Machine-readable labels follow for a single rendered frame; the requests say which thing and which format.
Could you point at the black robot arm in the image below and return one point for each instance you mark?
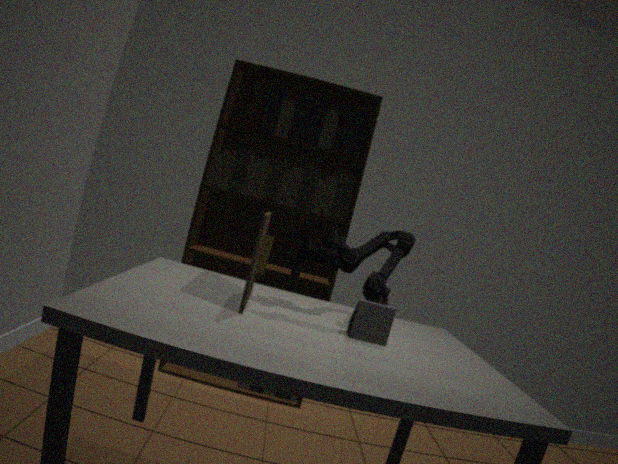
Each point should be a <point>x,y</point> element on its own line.
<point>375,289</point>

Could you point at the crooked picture frame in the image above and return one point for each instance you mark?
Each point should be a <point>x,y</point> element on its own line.
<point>264,255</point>

